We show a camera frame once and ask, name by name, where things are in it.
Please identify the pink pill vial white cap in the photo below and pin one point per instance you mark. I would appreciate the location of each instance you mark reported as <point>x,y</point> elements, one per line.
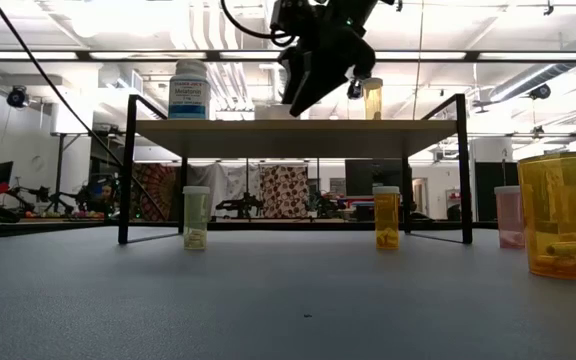
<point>508,220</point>

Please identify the black metal table frame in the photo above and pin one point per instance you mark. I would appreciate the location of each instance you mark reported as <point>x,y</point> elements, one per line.
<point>268,226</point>

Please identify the blue-grey table mat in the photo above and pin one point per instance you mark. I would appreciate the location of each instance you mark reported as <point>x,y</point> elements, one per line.
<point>288,300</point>

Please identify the black dome camera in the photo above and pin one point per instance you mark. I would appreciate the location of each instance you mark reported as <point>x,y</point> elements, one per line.
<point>17,97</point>
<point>540,91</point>

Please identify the mandala pattern tapestry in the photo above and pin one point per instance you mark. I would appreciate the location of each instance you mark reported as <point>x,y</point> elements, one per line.
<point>155,192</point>

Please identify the orange pill vial white cap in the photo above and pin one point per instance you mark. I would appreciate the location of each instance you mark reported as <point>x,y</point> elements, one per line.
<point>387,220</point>

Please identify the small white bottle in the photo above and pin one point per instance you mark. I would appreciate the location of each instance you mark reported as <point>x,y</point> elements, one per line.
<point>196,220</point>

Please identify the black background monitor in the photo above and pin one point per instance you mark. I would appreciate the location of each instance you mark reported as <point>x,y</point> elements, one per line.
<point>368,175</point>

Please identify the person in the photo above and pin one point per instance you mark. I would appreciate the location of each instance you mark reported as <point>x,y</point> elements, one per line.
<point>106,194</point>

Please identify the grey hanging cloth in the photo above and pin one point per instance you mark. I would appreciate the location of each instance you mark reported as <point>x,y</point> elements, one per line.
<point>228,180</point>

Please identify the black horizontal beam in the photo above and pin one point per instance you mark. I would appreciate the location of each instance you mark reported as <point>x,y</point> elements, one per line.
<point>118,55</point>

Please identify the black partition panel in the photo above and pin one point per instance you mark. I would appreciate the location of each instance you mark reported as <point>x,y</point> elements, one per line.
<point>488,190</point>

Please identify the pale yellow pill vial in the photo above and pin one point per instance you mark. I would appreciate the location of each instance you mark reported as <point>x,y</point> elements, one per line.
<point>374,102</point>

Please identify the wooden shelf black metal legs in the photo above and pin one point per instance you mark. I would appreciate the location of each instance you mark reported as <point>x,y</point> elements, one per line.
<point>293,137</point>

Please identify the brown floral hanging cloth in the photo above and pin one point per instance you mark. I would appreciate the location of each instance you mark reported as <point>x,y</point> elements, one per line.
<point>284,190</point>

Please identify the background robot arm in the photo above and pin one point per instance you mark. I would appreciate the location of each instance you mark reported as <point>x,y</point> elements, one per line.
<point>43,192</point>
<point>240,204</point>

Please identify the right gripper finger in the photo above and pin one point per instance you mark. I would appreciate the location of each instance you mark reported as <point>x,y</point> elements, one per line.
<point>363,65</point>
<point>313,82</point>

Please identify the amber pill bottle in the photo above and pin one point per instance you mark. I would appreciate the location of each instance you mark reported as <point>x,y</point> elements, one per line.
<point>563,215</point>

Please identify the white melatonin bottle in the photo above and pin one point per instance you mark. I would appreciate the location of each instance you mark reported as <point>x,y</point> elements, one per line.
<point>189,95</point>

